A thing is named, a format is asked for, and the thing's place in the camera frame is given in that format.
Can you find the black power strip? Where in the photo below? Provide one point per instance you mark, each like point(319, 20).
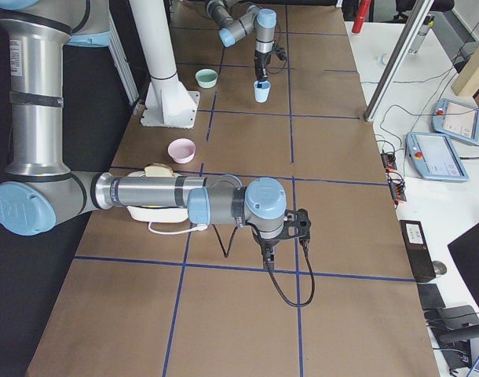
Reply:
point(397, 190)
point(389, 161)

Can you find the black box with label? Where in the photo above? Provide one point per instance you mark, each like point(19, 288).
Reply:
point(417, 250)

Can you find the light blue cup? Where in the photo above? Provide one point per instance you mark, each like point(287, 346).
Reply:
point(261, 91)

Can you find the aluminium frame post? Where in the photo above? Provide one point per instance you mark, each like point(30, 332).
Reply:
point(415, 30)

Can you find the teach pendant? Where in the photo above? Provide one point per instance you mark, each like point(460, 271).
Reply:
point(435, 158)
point(457, 120)

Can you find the far teach pendant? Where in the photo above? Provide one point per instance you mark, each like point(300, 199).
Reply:
point(457, 120)

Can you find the white camera stand column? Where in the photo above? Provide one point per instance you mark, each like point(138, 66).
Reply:
point(168, 102)

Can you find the red cylinder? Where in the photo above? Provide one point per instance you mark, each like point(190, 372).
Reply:
point(362, 12)

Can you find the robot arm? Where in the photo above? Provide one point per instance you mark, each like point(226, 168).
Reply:
point(95, 117)
point(261, 21)

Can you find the near teach pendant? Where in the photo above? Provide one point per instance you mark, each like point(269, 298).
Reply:
point(435, 158)

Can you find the pink bowl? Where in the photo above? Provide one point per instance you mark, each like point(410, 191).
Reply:
point(181, 150)

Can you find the brown paper table cover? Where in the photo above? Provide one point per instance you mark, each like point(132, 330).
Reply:
point(169, 302)

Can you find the bread slice in toaster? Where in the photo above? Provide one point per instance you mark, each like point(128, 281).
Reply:
point(158, 170)

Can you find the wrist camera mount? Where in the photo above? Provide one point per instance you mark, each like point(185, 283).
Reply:
point(296, 225)

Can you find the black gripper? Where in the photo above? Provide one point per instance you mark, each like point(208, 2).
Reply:
point(268, 243)
point(260, 59)

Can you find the green bowl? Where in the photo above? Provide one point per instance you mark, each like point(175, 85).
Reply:
point(206, 78)

